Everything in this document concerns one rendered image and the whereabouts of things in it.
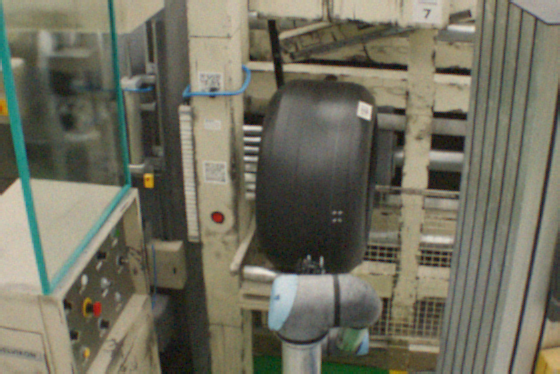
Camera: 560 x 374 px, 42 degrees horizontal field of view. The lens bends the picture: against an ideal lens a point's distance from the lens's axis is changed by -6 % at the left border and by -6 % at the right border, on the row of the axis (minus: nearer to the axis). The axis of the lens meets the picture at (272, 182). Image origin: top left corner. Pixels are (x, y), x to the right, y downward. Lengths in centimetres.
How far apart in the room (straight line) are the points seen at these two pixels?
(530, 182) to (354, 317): 63
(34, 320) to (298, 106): 95
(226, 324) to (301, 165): 80
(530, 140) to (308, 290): 68
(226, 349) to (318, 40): 113
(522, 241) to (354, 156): 102
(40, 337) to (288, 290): 65
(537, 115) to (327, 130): 113
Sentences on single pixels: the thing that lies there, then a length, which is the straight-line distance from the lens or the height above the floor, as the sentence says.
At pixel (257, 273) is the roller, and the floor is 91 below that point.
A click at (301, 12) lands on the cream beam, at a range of 241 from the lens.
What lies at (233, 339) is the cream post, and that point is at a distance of 274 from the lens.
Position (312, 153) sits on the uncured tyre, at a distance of 212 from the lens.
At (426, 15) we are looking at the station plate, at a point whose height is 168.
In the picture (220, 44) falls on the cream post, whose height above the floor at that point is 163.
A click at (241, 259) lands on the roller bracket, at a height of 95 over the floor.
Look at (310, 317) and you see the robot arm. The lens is 161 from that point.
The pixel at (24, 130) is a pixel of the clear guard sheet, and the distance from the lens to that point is 165.
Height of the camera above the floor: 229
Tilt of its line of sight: 28 degrees down
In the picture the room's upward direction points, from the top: 1 degrees counter-clockwise
